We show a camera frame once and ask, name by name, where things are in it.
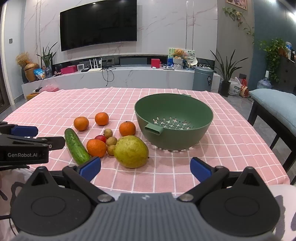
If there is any pink plastic basket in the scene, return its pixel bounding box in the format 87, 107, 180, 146
40, 84, 59, 93

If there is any blue snack bag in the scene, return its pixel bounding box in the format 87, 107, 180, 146
34, 68, 46, 80

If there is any green leafy potted plant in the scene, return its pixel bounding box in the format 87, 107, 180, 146
259, 38, 287, 83

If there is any golden round vase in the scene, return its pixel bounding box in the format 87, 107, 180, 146
24, 62, 39, 82

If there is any orange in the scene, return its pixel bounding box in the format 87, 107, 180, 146
119, 121, 136, 137
86, 139, 107, 158
73, 116, 89, 131
95, 112, 109, 126

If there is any teddy bear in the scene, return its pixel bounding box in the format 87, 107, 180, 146
173, 49, 184, 59

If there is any dark cabinet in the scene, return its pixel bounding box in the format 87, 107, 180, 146
275, 56, 296, 95

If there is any black wall television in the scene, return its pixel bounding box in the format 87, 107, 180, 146
60, 1, 137, 51

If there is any red box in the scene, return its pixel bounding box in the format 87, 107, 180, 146
151, 58, 161, 68

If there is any white wifi router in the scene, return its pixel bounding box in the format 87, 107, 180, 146
89, 58, 102, 72

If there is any framed wall picture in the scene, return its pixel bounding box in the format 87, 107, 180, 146
226, 0, 247, 10

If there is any yellow-green pear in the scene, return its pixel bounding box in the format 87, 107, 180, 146
114, 136, 149, 169

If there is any brown longan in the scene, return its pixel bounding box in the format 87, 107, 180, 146
103, 128, 113, 139
106, 137, 117, 146
107, 145, 115, 156

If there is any water jug bottle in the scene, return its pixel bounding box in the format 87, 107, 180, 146
257, 70, 272, 89

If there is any hanging vine plant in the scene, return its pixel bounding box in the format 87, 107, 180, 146
222, 7, 255, 39

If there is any black hanging cable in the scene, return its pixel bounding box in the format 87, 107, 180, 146
101, 66, 115, 88

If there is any red tomato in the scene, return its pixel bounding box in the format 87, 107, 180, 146
95, 135, 107, 143

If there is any white plastic bag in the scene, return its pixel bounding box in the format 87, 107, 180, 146
229, 77, 242, 96

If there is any plant in glass vase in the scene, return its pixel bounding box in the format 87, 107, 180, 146
37, 42, 58, 78

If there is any blue cushioned bench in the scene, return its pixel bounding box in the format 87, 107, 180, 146
247, 88, 296, 173

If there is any green cucumber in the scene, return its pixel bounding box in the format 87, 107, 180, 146
64, 128, 91, 165

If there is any orange front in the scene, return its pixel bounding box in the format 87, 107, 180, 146
86, 139, 107, 158

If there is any grey trash bin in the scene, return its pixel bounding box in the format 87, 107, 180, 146
193, 66, 214, 92

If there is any pink checkered tablecloth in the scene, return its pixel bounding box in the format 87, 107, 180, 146
8, 87, 289, 197

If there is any pink box on console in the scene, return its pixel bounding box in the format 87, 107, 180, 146
61, 65, 77, 75

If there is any grey tv console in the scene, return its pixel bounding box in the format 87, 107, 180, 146
22, 65, 220, 96

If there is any green colander bowl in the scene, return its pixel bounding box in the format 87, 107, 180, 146
134, 93, 213, 151

